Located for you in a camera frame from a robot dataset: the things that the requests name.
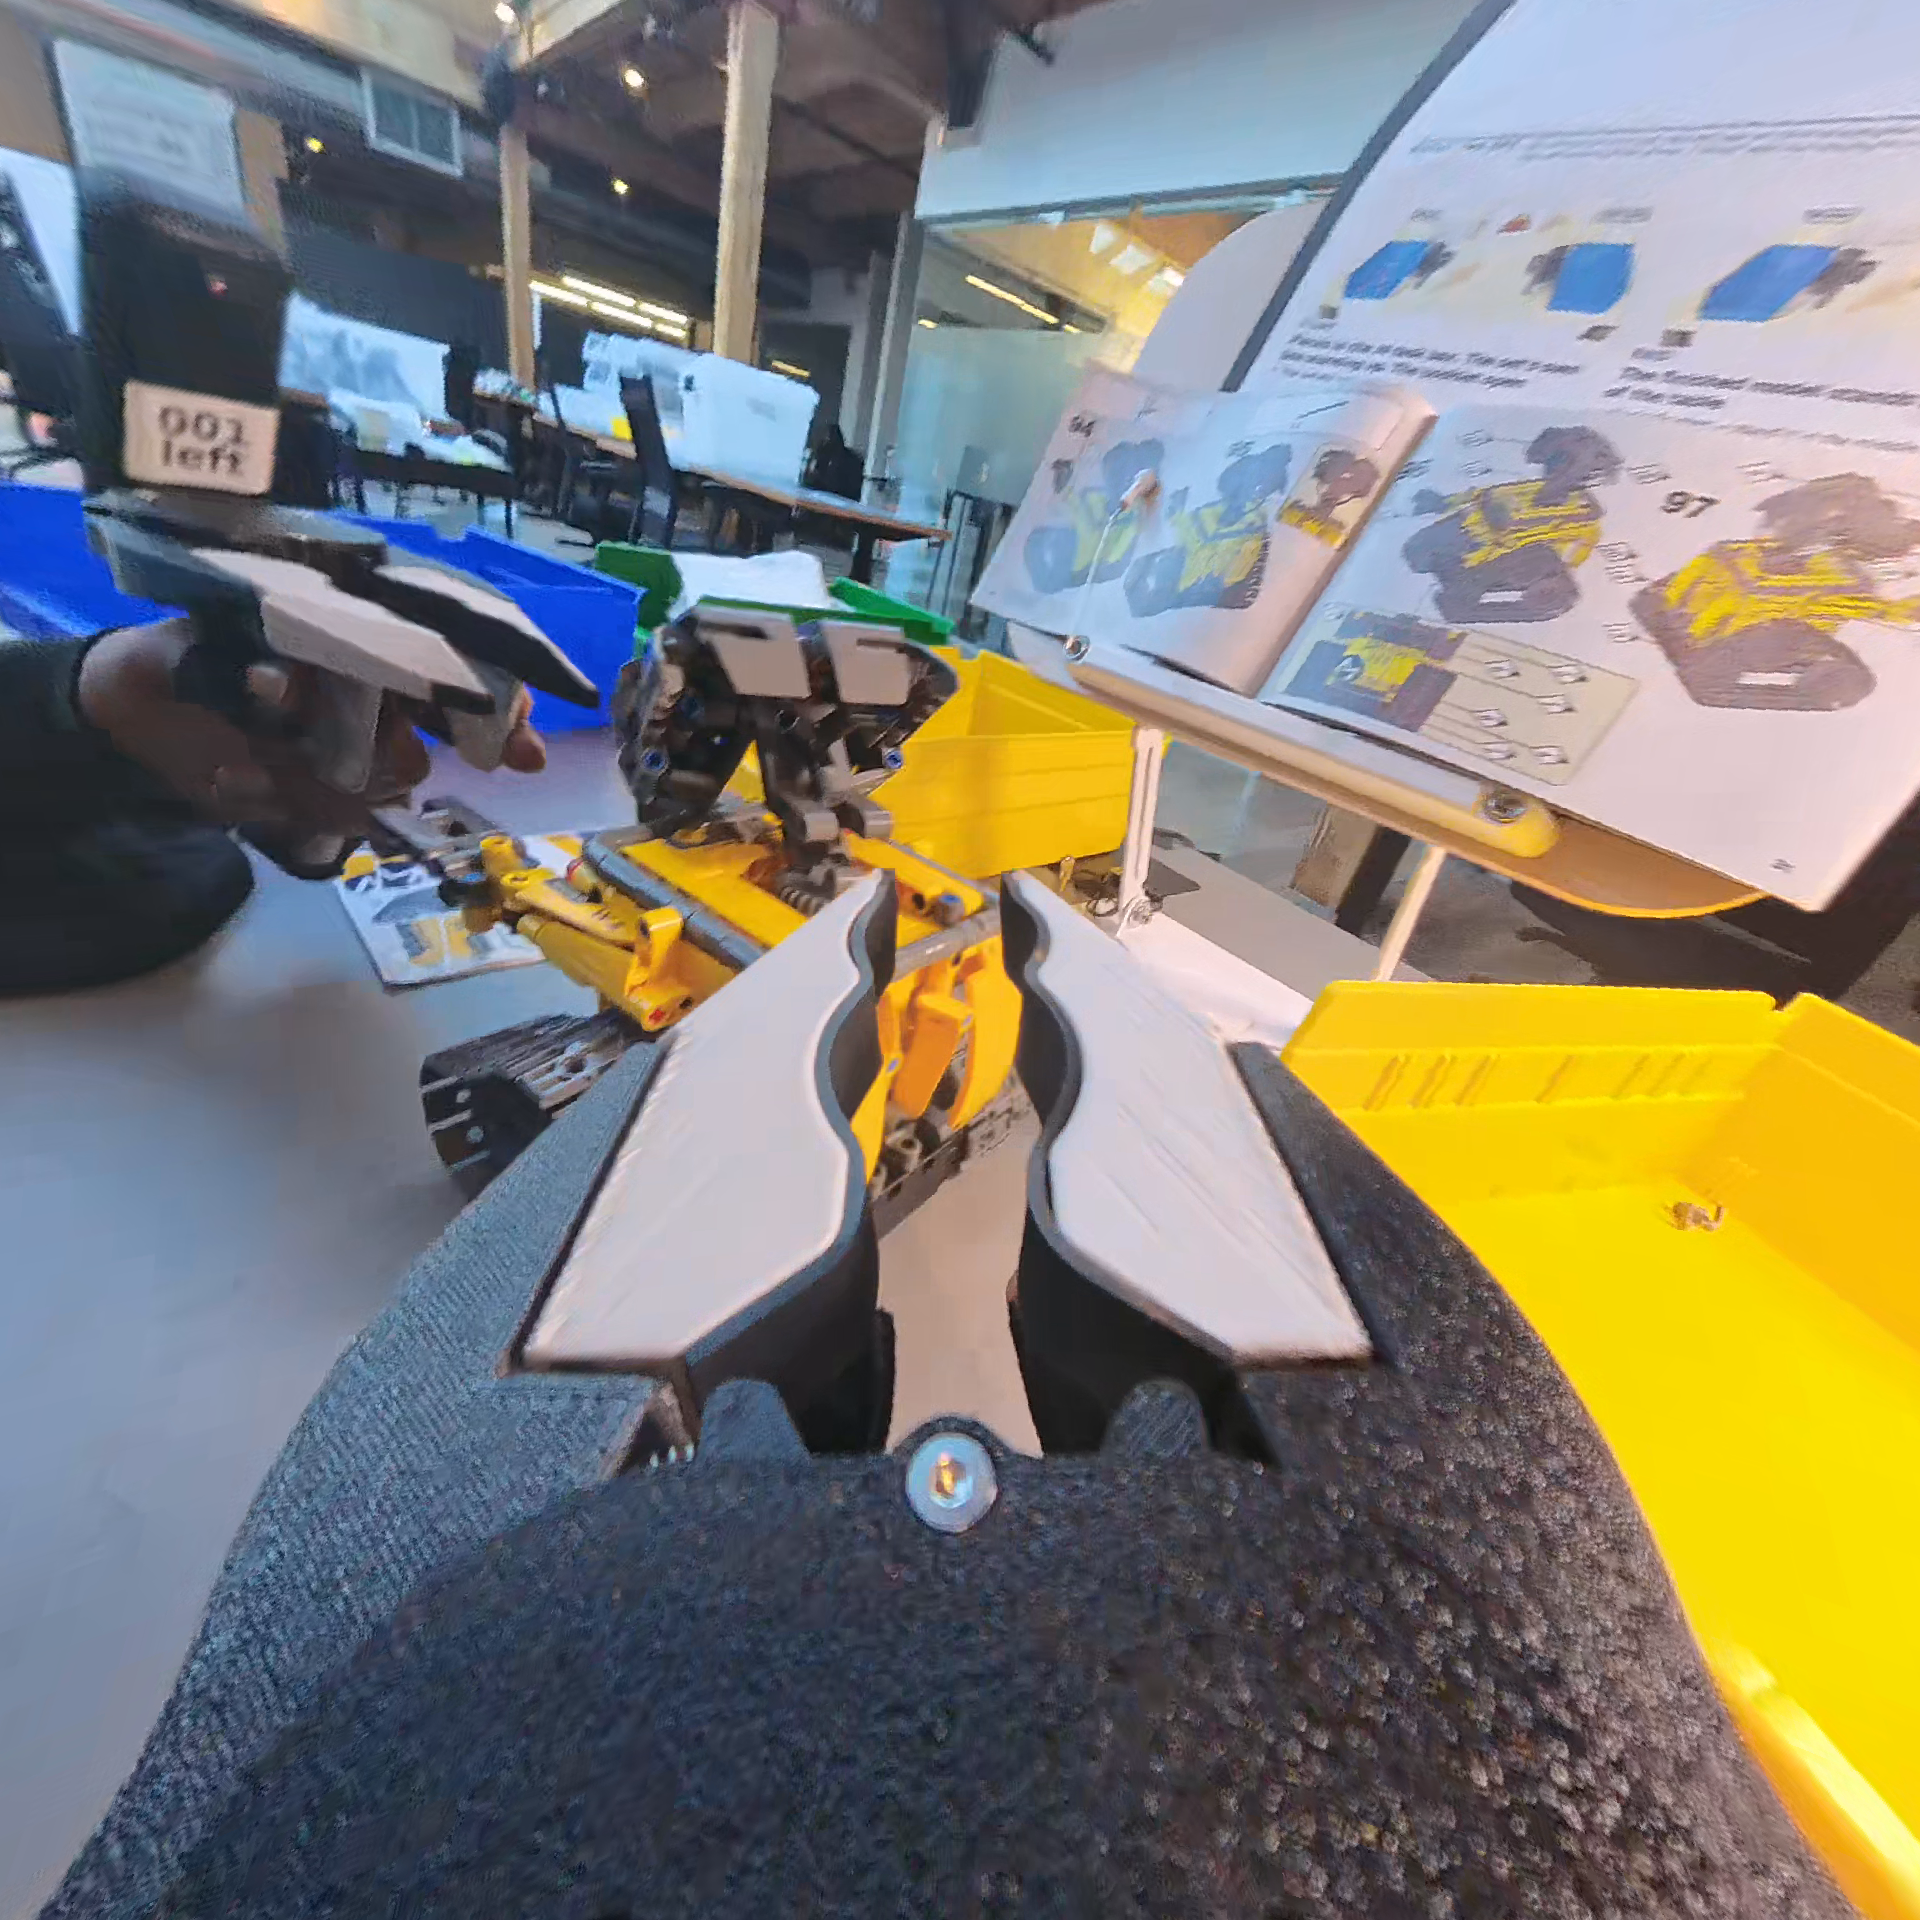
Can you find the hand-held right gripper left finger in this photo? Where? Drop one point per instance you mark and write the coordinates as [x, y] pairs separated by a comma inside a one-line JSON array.
[[721, 1186]]

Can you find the green plastic bin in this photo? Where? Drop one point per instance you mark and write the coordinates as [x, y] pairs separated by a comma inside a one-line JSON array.
[[892, 614]]

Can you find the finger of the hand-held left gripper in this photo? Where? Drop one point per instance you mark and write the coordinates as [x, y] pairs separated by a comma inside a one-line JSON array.
[[482, 608], [343, 622]]

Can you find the bubble wrap sheet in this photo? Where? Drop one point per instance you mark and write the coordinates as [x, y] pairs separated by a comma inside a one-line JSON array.
[[749, 578]]

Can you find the white storage box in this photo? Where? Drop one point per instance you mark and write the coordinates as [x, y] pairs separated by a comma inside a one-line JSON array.
[[749, 396]]

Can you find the white book stand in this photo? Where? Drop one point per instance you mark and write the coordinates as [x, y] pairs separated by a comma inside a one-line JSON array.
[[1350, 765]]

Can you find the long wooden work table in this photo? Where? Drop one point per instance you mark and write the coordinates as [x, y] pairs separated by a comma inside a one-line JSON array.
[[810, 509]]

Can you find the black office chair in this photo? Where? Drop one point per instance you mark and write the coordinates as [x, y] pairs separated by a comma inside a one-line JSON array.
[[649, 453]]

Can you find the blue plastic bin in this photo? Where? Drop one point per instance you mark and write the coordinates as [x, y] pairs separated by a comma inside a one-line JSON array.
[[555, 614]]

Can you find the grey toy robot head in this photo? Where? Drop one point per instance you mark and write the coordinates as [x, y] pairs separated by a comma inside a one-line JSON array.
[[782, 674]]

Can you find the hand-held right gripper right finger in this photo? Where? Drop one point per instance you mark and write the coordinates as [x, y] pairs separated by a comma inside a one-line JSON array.
[[1187, 1186]]

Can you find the robot instruction booklet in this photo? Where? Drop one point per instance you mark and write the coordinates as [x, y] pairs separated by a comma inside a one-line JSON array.
[[1724, 674]]

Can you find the person's left forearm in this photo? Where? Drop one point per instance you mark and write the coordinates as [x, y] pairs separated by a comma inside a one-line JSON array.
[[90, 886]]

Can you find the yellow grey toy brick robot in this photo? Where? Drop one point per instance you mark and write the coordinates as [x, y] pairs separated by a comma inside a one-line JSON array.
[[633, 930]]

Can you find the grey desk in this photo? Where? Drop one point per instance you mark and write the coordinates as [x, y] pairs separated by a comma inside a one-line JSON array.
[[226, 1198]]

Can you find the white sticker sheet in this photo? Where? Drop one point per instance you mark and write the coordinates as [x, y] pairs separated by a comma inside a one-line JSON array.
[[406, 930]]

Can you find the yellow plastic bin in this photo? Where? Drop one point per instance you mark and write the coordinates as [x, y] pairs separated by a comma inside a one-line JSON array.
[[1021, 765], [1651, 1423]]

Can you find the person's left hand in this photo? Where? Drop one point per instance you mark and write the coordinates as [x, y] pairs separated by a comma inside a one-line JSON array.
[[165, 720]]

